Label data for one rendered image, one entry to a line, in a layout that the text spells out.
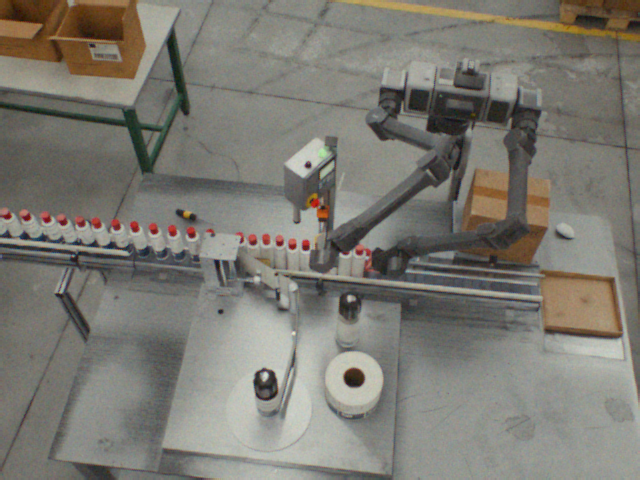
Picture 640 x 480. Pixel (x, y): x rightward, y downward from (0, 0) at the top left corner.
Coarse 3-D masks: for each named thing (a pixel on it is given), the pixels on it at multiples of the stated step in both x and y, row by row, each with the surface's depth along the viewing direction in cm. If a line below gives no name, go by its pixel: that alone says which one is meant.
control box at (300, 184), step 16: (320, 144) 237; (288, 160) 233; (304, 160) 233; (320, 160) 233; (288, 176) 235; (304, 176) 229; (288, 192) 242; (304, 192) 235; (320, 192) 244; (304, 208) 243
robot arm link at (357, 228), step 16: (432, 160) 214; (416, 176) 217; (432, 176) 221; (448, 176) 219; (400, 192) 217; (416, 192) 218; (368, 208) 221; (384, 208) 218; (352, 224) 220; (368, 224) 219; (336, 240) 220; (352, 240) 222
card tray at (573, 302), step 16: (544, 272) 282; (560, 272) 281; (576, 272) 280; (544, 288) 280; (560, 288) 280; (576, 288) 280; (592, 288) 280; (608, 288) 280; (544, 304) 275; (560, 304) 275; (576, 304) 276; (592, 304) 276; (608, 304) 276; (544, 320) 271; (560, 320) 271; (576, 320) 271; (592, 320) 271; (608, 320) 272
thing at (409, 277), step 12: (168, 252) 282; (168, 264) 279; (180, 264) 279; (192, 264) 279; (300, 276) 276; (372, 276) 277; (384, 276) 277; (408, 276) 277; (420, 276) 277; (432, 276) 277; (444, 276) 277; (408, 288) 274; (420, 288) 273; (480, 288) 274; (492, 288) 274; (504, 288) 274; (516, 288) 274; (528, 288) 274; (516, 300) 271; (528, 300) 271
